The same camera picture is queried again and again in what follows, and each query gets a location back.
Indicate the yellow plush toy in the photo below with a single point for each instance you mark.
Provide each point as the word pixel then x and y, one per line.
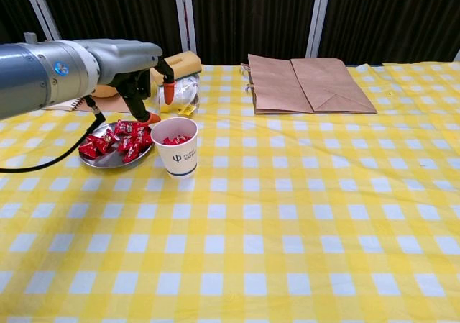
pixel 104 91

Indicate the white snack packet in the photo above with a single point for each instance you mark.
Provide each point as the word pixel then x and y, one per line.
pixel 185 93

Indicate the black pleated curtain panel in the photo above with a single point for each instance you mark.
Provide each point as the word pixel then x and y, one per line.
pixel 115 6
pixel 395 13
pixel 251 13
pixel 14 6

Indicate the small yellow wrapper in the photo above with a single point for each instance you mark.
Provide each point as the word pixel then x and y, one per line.
pixel 187 110

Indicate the white spiral notebook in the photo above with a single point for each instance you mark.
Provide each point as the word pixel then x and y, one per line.
pixel 68 105

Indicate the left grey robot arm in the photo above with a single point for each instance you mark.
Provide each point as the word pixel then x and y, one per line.
pixel 28 75

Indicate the yellow sponge with slot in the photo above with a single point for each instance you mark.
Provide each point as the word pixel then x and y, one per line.
pixel 183 65

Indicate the yellow white checkered tablecloth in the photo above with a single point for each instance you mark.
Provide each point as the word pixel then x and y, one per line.
pixel 251 229

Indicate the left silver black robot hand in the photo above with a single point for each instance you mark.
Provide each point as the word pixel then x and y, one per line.
pixel 122 58

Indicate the red candy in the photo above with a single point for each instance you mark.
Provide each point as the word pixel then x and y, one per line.
pixel 131 150
pixel 101 144
pixel 183 137
pixel 169 141
pixel 109 135
pixel 88 149
pixel 125 127
pixel 144 136

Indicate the white paper cup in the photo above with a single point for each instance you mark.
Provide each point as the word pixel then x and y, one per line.
pixel 179 157

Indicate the brown paper bag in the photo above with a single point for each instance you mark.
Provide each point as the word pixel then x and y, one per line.
pixel 287 85

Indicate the round metal plate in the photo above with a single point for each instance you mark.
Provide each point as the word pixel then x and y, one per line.
pixel 108 162

